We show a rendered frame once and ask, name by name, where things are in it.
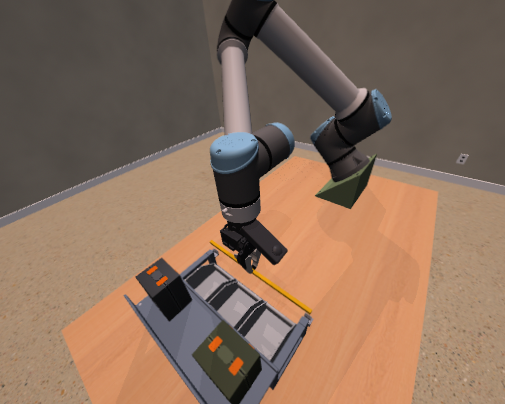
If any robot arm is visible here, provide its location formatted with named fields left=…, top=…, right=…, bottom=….
left=210, top=0, right=392, bottom=265

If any grey metal rack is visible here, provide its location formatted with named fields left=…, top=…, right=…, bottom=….
left=124, top=248, right=313, bottom=404

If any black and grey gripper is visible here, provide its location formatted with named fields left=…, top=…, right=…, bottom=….
left=220, top=217, right=261, bottom=274

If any yellow bar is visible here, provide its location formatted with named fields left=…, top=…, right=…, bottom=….
left=210, top=240, right=312, bottom=314

